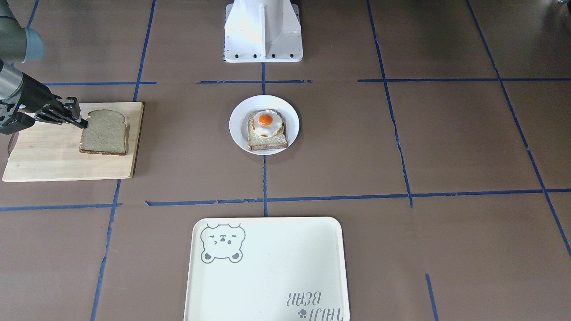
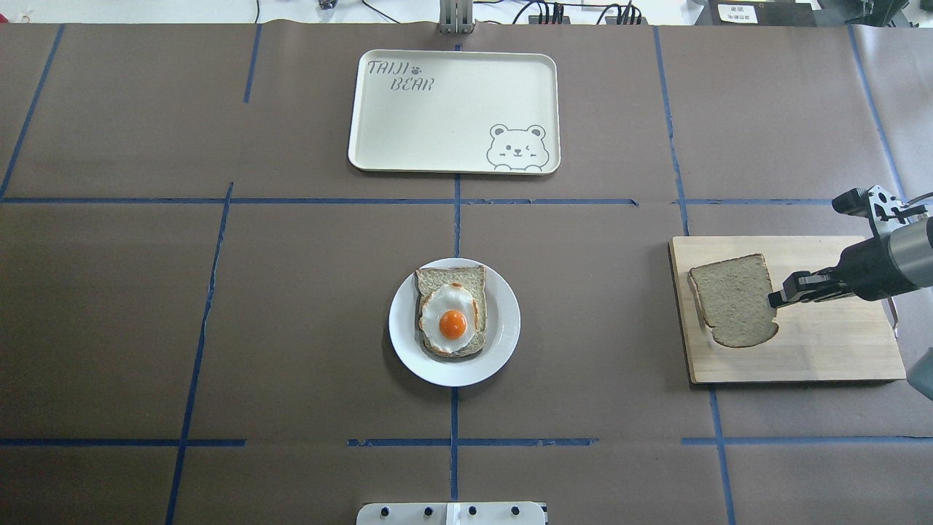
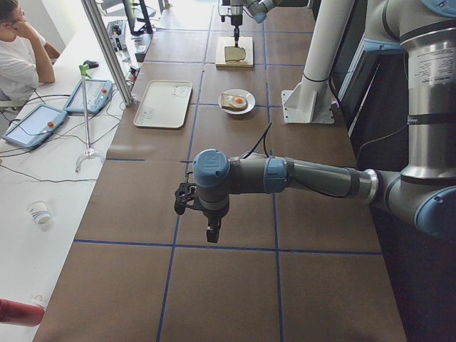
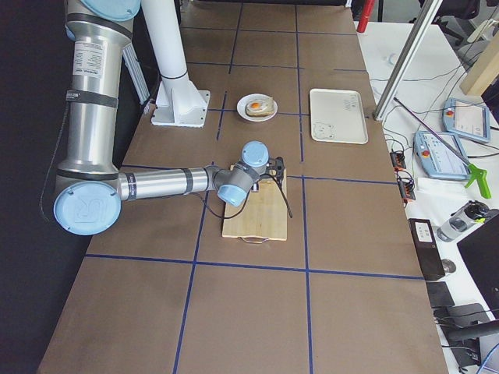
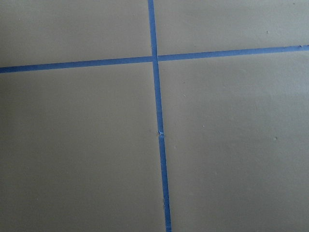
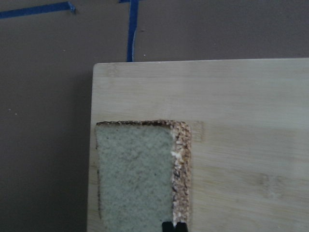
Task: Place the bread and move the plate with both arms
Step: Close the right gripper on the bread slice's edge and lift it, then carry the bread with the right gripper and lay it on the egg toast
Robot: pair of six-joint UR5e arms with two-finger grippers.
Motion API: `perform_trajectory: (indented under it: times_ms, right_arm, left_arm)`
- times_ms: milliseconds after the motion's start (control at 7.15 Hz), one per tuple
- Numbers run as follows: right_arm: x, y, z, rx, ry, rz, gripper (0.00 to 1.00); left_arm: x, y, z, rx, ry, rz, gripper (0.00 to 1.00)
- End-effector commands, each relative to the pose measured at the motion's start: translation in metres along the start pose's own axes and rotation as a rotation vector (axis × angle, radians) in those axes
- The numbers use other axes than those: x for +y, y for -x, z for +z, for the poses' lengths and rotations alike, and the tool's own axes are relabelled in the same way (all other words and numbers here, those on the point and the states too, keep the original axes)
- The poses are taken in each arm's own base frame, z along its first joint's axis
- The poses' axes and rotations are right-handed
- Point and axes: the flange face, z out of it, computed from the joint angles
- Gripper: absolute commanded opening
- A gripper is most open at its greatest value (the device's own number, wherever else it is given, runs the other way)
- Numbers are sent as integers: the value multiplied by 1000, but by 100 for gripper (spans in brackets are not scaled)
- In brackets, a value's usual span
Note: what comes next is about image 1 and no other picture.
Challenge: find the bottom bread slice on plate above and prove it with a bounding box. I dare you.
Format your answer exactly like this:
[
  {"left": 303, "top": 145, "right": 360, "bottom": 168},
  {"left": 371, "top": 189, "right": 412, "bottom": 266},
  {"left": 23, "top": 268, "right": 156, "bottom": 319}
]
[{"left": 247, "top": 110, "right": 289, "bottom": 152}]

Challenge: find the wooden cutting board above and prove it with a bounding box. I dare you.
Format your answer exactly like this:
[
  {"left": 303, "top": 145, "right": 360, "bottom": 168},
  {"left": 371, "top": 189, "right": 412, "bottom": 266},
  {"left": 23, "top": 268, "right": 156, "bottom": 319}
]
[{"left": 2, "top": 102, "right": 144, "bottom": 182}]

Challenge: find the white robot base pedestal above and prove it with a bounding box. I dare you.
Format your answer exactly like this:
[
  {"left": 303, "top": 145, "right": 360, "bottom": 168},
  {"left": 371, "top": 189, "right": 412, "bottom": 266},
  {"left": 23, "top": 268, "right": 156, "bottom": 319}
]
[{"left": 223, "top": 0, "right": 304, "bottom": 63}]

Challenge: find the brown bread slice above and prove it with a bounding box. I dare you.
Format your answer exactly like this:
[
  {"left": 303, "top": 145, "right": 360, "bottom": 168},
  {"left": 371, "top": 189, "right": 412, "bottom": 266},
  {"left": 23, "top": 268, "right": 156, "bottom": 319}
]
[{"left": 79, "top": 109, "right": 128, "bottom": 156}]

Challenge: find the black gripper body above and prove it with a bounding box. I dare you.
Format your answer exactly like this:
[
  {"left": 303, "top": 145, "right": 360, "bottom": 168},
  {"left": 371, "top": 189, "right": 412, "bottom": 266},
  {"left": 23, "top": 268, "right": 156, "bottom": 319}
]
[{"left": 17, "top": 73, "right": 80, "bottom": 124}]

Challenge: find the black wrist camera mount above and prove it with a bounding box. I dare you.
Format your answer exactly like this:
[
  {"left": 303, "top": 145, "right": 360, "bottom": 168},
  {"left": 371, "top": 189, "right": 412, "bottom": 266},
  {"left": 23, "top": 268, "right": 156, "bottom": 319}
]
[{"left": 0, "top": 101, "right": 36, "bottom": 135}]

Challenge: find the cream bear tray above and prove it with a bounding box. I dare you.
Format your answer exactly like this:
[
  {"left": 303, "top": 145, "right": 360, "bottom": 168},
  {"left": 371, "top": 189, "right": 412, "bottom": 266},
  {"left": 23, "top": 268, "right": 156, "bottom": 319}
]
[{"left": 183, "top": 217, "right": 351, "bottom": 321}]

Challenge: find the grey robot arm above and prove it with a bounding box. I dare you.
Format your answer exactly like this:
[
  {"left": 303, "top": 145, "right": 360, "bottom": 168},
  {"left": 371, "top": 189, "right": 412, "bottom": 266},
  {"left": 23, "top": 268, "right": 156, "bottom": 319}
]
[{"left": 0, "top": 12, "right": 88, "bottom": 135}]

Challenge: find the white round plate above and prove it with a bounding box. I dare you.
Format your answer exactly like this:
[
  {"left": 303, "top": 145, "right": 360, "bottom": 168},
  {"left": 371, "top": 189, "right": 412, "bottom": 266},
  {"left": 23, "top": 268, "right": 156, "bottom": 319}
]
[{"left": 229, "top": 95, "right": 301, "bottom": 155}]

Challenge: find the fried egg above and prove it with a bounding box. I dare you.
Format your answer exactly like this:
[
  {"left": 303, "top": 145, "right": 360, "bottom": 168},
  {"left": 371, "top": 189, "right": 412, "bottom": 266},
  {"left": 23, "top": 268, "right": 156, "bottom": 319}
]
[{"left": 249, "top": 108, "right": 284, "bottom": 138}]

